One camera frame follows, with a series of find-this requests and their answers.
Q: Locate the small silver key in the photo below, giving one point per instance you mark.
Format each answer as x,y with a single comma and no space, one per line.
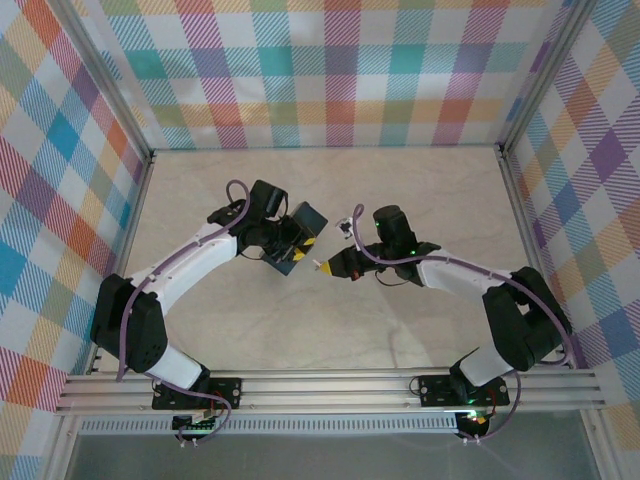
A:
317,263

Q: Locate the starry night tin box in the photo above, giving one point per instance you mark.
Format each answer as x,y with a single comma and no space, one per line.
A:
312,220

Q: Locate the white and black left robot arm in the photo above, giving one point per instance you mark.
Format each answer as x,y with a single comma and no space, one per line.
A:
190,260

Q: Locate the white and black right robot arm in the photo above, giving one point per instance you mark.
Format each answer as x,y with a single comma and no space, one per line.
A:
450,272

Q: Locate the right controller circuit board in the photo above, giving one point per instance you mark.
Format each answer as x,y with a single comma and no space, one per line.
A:
477,420

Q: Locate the controller circuit board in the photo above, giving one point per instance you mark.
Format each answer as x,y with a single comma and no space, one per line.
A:
192,425
477,420

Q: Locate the left controller circuit board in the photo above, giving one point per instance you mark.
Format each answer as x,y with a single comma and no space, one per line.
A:
192,425

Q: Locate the thin aluminium rear frame bar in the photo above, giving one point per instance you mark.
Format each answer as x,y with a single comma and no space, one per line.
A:
325,148

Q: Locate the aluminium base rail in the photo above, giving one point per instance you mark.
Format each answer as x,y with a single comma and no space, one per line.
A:
325,390

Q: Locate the aluminium floor frame bar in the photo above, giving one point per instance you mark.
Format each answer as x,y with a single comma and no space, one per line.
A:
134,215

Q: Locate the aluminium frame post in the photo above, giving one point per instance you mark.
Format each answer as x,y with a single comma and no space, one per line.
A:
100,75
545,75

